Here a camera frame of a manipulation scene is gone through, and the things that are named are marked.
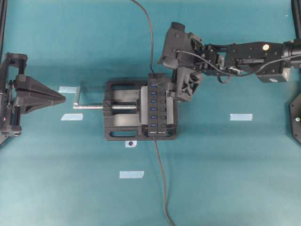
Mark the black multi-port USB hub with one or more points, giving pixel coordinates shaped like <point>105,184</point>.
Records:
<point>157,112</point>

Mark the blue tape left middle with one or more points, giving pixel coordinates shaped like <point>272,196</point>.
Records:
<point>72,117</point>

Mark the white sticker dark dot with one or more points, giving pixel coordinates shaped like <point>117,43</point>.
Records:
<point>130,144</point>

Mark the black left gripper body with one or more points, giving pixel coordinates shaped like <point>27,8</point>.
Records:
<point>32,95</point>

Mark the blue tape bottom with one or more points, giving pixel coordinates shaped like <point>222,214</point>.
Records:
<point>131,174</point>

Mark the black bench vise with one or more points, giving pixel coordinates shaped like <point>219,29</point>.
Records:
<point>125,112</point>

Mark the black right frame post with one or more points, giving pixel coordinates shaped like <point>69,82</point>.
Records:
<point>296,11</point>

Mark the blue tape right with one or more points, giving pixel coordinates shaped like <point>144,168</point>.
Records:
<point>241,117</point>

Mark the silver vise crank handle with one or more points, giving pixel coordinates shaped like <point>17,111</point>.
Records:
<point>77,106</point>

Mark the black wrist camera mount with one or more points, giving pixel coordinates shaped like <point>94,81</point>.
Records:
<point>187,82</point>

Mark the blue tape near handle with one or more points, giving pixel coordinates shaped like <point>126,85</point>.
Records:
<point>69,90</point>

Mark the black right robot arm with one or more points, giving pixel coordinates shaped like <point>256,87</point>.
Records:
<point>268,60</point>

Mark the black left frame post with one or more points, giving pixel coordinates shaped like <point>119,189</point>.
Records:
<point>3,12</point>

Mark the black frame post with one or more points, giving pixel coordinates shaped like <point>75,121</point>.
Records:
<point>3,12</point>
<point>296,11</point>

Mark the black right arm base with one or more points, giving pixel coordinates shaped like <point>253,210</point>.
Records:
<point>295,118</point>

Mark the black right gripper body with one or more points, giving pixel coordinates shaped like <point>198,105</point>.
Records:
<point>177,47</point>

